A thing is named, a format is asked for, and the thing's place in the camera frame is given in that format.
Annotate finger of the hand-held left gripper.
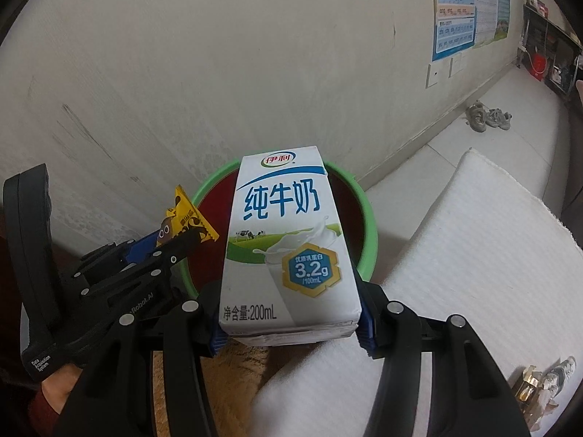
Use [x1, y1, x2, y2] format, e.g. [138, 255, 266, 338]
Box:
[75, 231, 161, 283]
[82, 228, 203, 310]

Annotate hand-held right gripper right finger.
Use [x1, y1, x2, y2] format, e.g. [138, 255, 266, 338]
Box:
[355, 282, 533, 437]

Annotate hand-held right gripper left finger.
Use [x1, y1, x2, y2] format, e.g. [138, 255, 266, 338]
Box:
[59, 282, 228, 437]

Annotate yellow candy wrapper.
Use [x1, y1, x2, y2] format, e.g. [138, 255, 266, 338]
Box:
[157, 184, 220, 247]

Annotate brown cigarette pack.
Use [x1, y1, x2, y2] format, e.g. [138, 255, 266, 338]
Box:
[512, 364, 554, 413]

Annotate white milk carton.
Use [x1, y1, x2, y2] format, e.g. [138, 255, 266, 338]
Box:
[218, 146, 363, 346]

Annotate red bin with green rim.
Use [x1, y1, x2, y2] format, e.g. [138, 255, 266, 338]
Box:
[177, 158, 380, 303]

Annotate person's left forearm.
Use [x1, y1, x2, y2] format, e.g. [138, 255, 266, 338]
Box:
[27, 364, 85, 424]

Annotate tan plush cloth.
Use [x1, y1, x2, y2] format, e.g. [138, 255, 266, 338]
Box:
[152, 341, 283, 437]

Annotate white foam board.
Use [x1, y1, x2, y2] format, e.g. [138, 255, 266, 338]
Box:
[248, 148, 583, 437]

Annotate crumpled silver wrapper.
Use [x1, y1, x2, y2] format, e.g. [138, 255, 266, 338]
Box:
[537, 356, 578, 404]

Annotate grey sneaker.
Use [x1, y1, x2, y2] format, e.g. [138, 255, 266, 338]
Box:
[465, 101, 491, 133]
[485, 108, 512, 129]

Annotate dark desk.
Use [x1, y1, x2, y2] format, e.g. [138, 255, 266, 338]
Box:
[519, 0, 583, 101]

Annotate large blue wall poster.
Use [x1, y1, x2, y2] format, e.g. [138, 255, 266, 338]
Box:
[430, 0, 477, 63]

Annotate pale grid wall poster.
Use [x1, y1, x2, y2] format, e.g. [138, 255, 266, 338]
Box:
[474, 0, 497, 49]

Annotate green blue wall poster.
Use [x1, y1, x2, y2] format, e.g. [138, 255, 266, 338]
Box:
[494, 0, 511, 38]

